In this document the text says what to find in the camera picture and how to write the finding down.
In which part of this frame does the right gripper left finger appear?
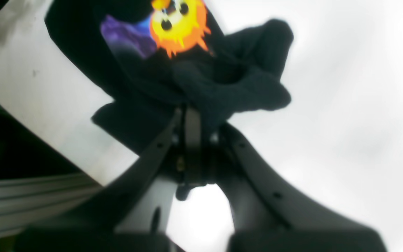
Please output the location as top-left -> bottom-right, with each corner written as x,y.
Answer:
14,106 -> 202,252

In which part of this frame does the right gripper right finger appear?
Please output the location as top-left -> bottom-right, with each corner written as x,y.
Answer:
217,124 -> 387,252

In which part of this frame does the black graphic T-shirt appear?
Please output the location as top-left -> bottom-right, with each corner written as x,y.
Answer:
45,0 -> 293,154

